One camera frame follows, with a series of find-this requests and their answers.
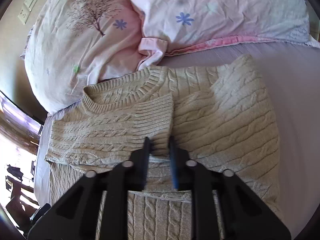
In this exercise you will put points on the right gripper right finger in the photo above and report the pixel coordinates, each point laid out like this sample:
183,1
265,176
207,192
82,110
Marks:
223,206

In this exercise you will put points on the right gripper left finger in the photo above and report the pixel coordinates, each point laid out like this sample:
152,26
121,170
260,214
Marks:
75,214

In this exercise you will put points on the beige cable-knit sweater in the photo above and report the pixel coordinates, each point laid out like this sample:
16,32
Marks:
221,115

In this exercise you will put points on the lilac bed sheet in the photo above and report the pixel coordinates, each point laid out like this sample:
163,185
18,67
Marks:
291,76

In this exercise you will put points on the white floral pillow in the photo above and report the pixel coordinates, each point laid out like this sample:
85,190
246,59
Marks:
75,43

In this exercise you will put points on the pink floral pillow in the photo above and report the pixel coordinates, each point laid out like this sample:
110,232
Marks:
175,27

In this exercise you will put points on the wall socket switch plate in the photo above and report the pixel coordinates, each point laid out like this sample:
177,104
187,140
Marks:
25,11

